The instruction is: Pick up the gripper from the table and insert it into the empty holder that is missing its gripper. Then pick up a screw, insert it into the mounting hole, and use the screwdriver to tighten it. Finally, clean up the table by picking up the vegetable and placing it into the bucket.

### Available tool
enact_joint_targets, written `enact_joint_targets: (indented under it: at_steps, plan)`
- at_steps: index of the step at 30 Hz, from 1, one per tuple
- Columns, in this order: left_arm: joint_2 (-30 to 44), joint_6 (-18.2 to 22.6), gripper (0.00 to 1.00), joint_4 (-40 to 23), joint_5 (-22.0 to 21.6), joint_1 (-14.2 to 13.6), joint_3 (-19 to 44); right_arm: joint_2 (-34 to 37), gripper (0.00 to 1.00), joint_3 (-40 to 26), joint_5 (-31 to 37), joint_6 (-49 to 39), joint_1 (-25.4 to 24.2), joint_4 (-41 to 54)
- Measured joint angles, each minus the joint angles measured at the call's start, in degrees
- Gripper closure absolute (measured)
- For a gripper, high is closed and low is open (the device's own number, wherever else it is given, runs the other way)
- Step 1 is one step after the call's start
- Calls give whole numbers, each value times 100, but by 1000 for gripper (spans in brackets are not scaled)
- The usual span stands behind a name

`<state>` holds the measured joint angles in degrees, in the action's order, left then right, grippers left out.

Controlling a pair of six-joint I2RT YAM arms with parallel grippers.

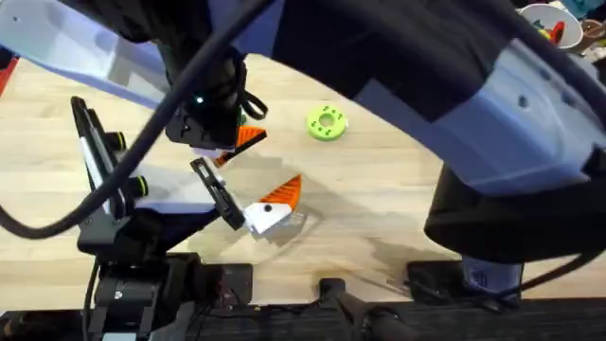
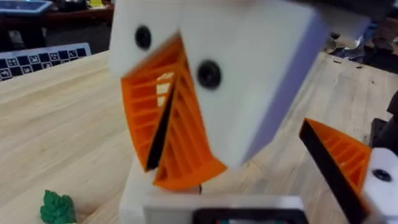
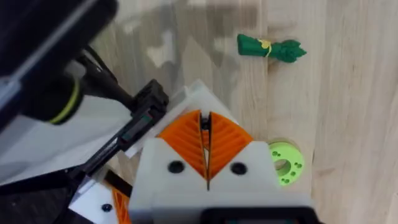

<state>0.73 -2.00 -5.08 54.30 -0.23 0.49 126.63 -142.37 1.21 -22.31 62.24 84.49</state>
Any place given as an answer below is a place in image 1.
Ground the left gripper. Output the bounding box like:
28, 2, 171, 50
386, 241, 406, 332
78, 147, 303, 256

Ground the orange ribbed wedge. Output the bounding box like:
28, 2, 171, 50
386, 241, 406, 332
215, 125, 269, 168

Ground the green disc with holes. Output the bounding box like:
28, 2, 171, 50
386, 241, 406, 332
306, 104, 348, 142

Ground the black upright wrist plate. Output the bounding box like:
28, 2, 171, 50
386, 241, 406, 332
70, 96, 127, 222

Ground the red tool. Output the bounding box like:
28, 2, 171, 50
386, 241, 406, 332
0, 55, 20, 99

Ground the white tub with toys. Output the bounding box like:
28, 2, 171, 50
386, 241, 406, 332
518, 2, 584, 51

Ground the heap of assorted small items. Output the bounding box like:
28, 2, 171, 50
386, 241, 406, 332
561, 0, 606, 63

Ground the thin black cable loop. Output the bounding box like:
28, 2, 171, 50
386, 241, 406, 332
239, 54, 270, 122

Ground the black knob with green ring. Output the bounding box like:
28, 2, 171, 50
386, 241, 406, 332
104, 131, 128, 152
125, 175, 150, 199

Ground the black rail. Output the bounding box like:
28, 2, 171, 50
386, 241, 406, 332
0, 296, 606, 341

